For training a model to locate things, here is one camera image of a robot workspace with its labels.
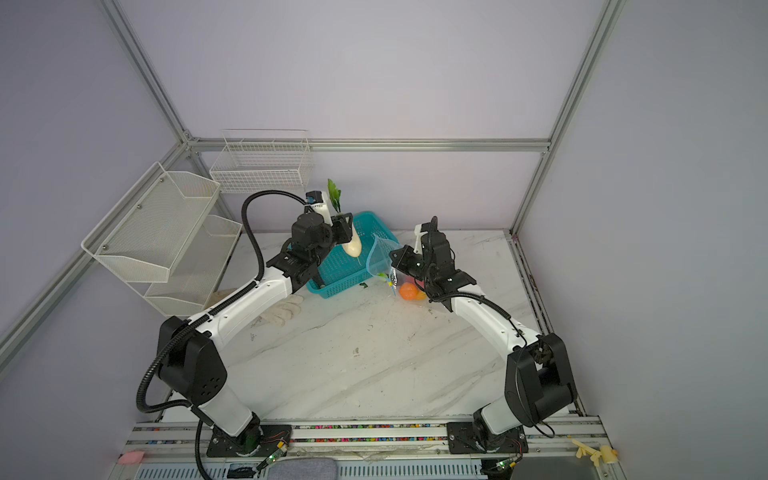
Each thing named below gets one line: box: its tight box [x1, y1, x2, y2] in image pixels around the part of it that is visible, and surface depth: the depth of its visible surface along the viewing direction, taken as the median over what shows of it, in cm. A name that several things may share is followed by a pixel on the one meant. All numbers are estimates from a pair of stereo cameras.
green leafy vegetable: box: [328, 178, 341, 213], surface depth 78 cm
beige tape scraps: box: [571, 439, 618, 467], surface depth 72 cm
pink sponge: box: [118, 450, 145, 465], surface depth 72 cm
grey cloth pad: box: [268, 458, 338, 480], surface depth 69 cm
